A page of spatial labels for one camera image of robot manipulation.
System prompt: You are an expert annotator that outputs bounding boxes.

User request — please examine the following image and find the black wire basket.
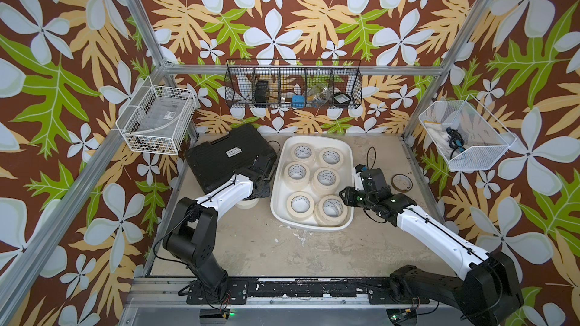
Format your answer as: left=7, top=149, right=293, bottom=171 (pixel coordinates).
left=222, top=59, right=363, bottom=110

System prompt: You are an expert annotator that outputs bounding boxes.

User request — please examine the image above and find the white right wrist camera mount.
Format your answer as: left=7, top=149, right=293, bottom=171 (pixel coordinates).
left=354, top=164, right=368, bottom=190

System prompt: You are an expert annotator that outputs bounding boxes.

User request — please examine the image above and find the cream tape roll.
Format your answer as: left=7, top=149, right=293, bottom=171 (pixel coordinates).
left=282, top=161, right=311, bottom=191
left=236, top=199, right=260, bottom=210
left=286, top=192, right=316, bottom=222
left=314, top=195, right=347, bottom=227
left=291, top=143, right=317, bottom=166
left=311, top=168, right=340, bottom=197
left=318, top=147, right=344, bottom=169

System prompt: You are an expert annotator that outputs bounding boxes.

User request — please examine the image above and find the aluminium frame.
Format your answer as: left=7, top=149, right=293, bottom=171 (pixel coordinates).
left=1, top=0, right=475, bottom=325

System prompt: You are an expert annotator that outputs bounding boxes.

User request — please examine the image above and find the black plastic tool case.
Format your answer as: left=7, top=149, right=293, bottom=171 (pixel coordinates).
left=186, top=124, right=277, bottom=194

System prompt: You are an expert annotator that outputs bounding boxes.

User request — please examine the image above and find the white plastic storage box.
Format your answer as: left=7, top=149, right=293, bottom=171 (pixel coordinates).
left=270, top=136, right=354, bottom=232

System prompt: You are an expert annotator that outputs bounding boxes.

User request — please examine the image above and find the white wire basket left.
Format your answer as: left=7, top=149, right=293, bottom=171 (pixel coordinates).
left=118, top=78, right=197, bottom=155

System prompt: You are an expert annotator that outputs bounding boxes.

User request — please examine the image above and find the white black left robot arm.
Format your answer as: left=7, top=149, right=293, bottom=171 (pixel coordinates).
left=162, top=152, right=277, bottom=302

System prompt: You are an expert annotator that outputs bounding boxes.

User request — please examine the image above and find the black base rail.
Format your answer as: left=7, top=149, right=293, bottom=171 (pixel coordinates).
left=178, top=277, right=430, bottom=306

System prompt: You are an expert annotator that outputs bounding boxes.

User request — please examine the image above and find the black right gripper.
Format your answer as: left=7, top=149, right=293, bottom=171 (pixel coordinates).
left=336, top=185, right=377, bottom=211

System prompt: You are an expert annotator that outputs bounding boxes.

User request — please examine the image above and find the white mesh basket right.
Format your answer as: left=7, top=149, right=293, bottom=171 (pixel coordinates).
left=419, top=95, right=517, bottom=172

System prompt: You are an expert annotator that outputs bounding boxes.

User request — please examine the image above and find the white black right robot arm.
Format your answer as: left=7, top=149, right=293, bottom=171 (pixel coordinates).
left=339, top=165, right=524, bottom=325

